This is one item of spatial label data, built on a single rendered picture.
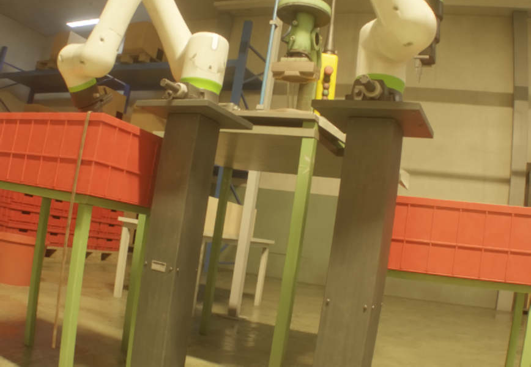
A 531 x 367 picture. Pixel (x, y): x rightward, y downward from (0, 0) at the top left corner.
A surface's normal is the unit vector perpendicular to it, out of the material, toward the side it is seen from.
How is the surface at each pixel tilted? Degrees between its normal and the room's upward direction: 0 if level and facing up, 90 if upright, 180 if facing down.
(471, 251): 90
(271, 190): 90
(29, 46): 90
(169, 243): 90
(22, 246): 99
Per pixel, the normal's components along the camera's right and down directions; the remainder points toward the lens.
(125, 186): 0.90, 0.08
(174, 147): -0.45, -0.18
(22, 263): 0.71, 0.18
